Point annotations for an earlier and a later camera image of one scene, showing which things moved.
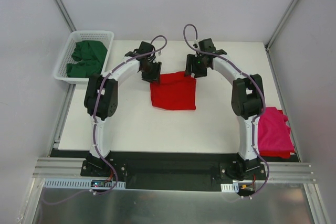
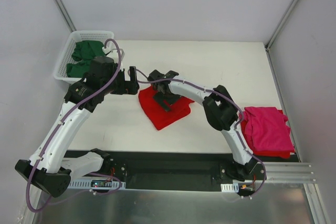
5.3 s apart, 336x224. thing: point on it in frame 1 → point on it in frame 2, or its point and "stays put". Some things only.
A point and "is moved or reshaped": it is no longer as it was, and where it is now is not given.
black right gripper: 196,69 → 163,96
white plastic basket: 61,71 stays put
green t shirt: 92,54 stays put
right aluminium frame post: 285,17 stays put
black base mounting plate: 169,170 stays put
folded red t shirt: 276,153 stays put
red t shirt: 175,91 is moved or reshaped
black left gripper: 151,72 → 126,85
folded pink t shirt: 273,134 stays put
